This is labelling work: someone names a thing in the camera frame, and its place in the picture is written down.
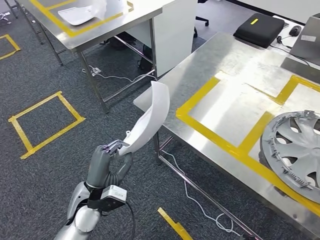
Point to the stainless steel workbench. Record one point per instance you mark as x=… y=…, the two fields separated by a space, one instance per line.
x=140 y=16
x=225 y=66

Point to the white cabinet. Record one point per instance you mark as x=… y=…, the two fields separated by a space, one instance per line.
x=175 y=33

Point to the black computer mouse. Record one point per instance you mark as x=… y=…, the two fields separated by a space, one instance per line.
x=295 y=30

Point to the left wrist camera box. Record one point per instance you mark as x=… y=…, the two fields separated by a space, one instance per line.
x=109 y=198

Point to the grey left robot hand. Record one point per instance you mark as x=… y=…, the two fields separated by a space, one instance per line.
x=100 y=169

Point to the grey laptop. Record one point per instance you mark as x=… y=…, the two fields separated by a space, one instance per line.
x=307 y=49

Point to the grey wheel hubcap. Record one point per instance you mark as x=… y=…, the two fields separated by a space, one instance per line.
x=295 y=155

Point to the white curved plastic part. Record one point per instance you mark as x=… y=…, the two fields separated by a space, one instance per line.
x=152 y=116
x=75 y=16

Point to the black office chair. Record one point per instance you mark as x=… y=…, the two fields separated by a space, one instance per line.
x=202 y=21

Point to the chrome stool base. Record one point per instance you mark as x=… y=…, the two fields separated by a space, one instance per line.
x=4 y=17

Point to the black zip case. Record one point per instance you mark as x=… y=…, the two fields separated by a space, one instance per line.
x=257 y=31

